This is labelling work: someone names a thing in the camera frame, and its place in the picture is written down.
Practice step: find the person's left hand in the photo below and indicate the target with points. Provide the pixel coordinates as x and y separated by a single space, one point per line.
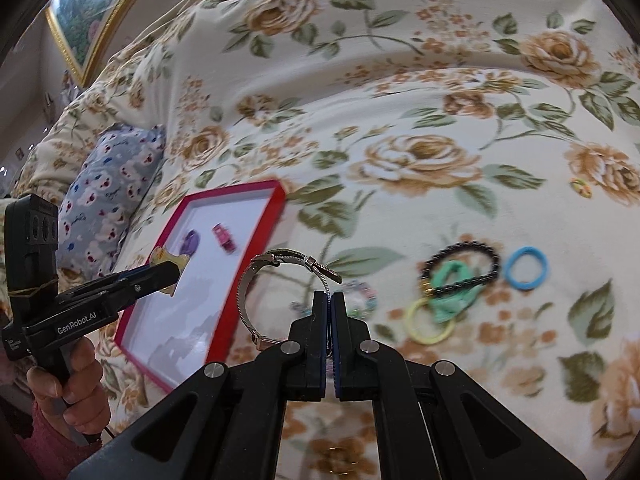
80 390

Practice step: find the green scrunchie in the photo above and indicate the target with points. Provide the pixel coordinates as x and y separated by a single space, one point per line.
450 306

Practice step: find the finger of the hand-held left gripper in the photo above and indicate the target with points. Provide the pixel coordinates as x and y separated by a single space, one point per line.
155 276
120 274

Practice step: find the person's left forearm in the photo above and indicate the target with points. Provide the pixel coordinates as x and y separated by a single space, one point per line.
45 450

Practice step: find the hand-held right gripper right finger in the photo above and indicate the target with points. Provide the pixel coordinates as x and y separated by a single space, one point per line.
337 345

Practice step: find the gold framed painting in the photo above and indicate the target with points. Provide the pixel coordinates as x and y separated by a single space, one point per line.
85 5

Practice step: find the pink hair clip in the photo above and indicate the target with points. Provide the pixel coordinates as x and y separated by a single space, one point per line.
223 237

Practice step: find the silver metal wristwatch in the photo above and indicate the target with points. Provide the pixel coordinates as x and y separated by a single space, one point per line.
244 292

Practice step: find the yellow hair clip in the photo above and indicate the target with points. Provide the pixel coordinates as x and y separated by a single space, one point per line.
167 258

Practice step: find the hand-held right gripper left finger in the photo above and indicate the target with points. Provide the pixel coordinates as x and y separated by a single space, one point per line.
323 345

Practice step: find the blue printed pillow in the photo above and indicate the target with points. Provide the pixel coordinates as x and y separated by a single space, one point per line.
112 180

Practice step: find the red jewelry tray box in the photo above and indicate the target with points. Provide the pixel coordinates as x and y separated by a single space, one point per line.
225 210

